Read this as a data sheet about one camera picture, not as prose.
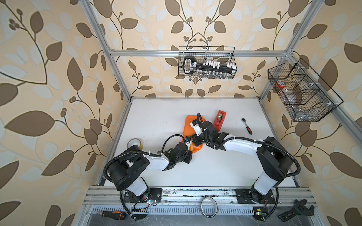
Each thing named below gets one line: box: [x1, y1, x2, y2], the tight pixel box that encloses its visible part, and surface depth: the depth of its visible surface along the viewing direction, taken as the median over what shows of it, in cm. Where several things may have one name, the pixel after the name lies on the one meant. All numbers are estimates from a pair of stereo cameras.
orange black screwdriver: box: [101, 210, 127, 221], surface depth 69 cm
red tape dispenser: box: [213, 110, 227, 132], surface depth 103 cm
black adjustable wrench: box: [278, 199, 315, 222], surface depth 71 cm
